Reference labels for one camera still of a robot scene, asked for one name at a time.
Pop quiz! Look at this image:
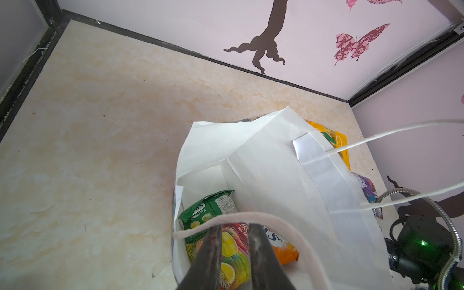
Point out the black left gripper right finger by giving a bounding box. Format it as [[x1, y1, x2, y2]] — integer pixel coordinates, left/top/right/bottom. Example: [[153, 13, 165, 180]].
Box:
[[248, 224, 295, 290]]

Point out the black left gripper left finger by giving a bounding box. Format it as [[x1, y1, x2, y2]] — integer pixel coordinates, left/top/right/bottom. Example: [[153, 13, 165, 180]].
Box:
[[177, 225, 222, 290]]

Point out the Fox's fruits candy bag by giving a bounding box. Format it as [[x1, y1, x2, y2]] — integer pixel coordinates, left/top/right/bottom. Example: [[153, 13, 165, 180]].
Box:
[[185, 222, 262, 290]]

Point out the green Fox's mango tea bag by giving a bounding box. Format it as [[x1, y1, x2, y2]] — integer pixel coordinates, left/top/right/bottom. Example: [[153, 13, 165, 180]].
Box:
[[179, 190, 238, 230]]

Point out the floral paper bag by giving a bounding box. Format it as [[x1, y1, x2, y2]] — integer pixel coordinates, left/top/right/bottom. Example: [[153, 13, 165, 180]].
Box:
[[172, 108, 396, 290]]

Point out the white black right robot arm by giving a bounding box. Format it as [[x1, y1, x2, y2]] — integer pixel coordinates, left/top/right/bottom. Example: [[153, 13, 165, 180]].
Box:
[[385, 215, 453, 290]]

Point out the orange chips bag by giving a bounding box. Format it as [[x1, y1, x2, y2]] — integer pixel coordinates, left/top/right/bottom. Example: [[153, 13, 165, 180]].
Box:
[[263, 226, 299, 265]]

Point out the purple snack bag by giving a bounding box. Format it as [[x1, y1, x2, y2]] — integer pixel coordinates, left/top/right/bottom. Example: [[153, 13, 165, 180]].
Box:
[[354, 173, 383, 219]]

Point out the yellow orange snack bag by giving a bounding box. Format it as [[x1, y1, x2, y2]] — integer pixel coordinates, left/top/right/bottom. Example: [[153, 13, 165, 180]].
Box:
[[307, 120, 351, 170]]

